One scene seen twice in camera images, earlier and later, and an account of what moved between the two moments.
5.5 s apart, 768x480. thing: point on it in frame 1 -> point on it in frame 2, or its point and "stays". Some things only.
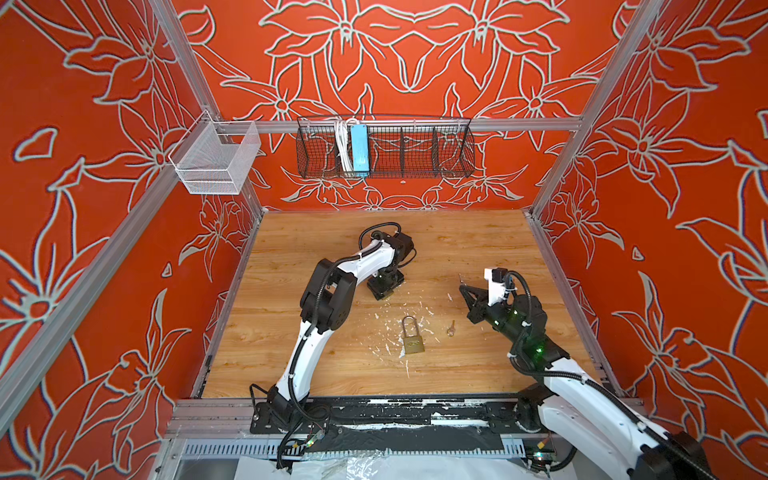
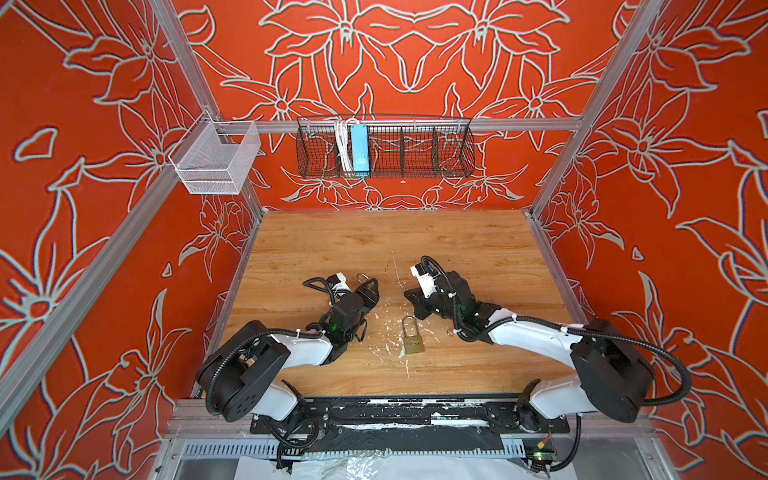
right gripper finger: [473, 294] -> [415, 296]
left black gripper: [378, 289] -> [362, 294]
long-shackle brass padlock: [413, 344] stays
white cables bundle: [342, 140] stays
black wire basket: [399, 147] stays
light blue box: [360, 150] stays
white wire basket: [215, 157] stays
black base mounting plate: [394, 424] stays
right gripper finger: [475, 314] -> [421, 311]
